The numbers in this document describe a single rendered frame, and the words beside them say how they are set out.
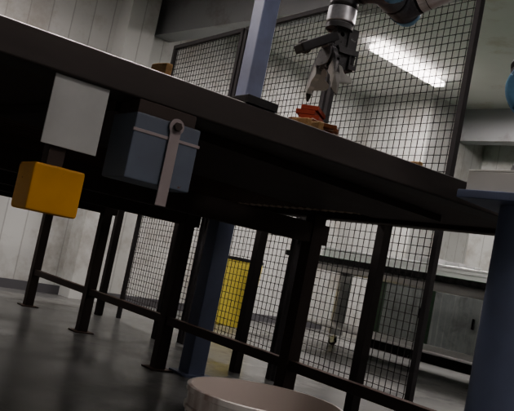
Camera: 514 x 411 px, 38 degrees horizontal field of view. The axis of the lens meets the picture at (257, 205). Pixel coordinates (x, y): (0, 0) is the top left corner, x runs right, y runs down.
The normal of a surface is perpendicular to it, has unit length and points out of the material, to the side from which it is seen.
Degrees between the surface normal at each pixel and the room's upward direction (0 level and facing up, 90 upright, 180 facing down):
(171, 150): 90
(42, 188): 90
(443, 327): 90
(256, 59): 90
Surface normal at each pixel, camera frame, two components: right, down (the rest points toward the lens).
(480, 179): -0.71, -0.20
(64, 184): 0.58, 0.05
